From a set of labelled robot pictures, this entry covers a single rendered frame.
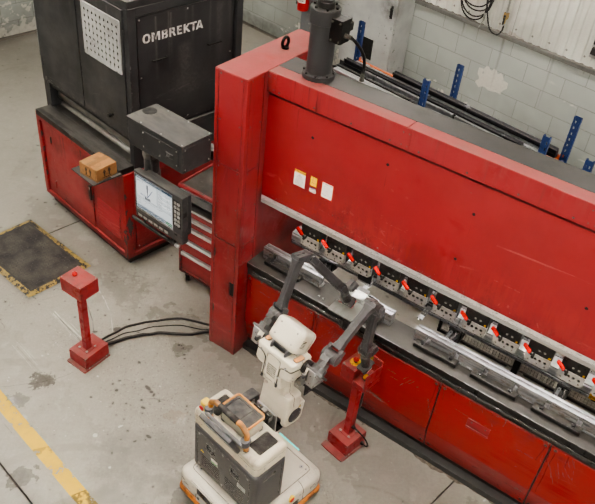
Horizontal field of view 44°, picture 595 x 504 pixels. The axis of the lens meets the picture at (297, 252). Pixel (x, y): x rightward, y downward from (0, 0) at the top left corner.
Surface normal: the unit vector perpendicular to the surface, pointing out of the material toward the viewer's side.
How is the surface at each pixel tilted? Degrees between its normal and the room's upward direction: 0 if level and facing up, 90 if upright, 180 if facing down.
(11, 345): 0
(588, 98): 90
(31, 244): 0
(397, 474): 0
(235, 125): 90
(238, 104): 90
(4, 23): 90
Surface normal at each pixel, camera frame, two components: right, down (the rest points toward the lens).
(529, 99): -0.70, 0.40
